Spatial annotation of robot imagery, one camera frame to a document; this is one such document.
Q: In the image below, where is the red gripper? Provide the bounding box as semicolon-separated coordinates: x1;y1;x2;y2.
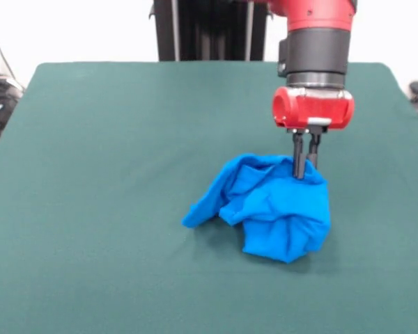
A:
272;86;355;180

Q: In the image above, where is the blue laundry item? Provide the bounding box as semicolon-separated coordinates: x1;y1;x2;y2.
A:
181;152;332;264

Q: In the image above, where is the dark green table cloth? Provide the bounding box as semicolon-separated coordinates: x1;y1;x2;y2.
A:
0;61;418;334

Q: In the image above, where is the grey cable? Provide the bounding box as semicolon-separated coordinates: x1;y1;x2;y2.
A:
0;29;25;93

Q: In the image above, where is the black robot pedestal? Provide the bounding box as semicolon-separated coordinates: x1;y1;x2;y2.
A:
148;0;278;62

